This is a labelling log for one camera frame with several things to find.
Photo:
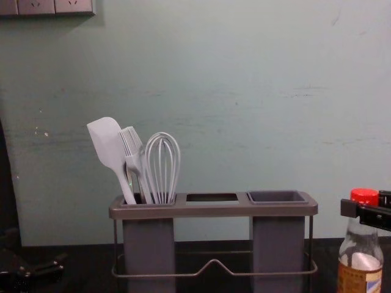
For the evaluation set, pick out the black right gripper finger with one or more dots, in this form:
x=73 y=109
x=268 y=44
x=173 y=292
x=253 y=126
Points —
x=374 y=215
x=385 y=197

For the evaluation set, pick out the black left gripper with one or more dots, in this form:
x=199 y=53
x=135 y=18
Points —
x=12 y=271

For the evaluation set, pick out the glass bottle with red cap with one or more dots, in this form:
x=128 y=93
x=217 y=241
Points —
x=360 y=262

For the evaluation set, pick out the grey plastic utensil bin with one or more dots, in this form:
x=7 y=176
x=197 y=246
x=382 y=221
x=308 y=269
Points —
x=148 y=244
x=278 y=244

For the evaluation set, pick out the pale grey silicone whisk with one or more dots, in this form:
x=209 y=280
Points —
x=161 y=195

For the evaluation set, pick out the pale grey silicone spatula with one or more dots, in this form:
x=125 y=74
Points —
x=105 y=137

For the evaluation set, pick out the pale grey silicone basting brush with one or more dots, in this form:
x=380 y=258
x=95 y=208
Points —
x=132 y=152

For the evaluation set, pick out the grey metal utensil rack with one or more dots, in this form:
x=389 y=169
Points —
x=210 y=207

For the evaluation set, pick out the black table cloth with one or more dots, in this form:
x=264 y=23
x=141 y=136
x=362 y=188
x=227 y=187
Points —
x=214 y=284

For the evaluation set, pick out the grey wall socket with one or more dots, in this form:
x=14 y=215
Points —
x=36 y=6
x=73 y=5

